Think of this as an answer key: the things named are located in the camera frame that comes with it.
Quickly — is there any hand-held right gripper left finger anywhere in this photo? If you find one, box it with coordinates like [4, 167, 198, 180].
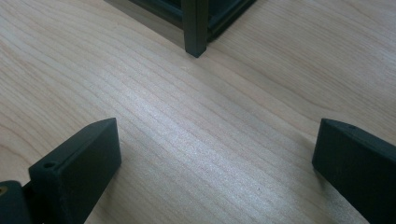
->
[28, 117, 122, 224]

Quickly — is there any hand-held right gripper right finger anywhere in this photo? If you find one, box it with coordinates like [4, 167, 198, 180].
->
[311, 118, 396, 224]

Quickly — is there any black two-tier metal rack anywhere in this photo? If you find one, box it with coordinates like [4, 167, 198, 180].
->
[104, 0, 258, 59]

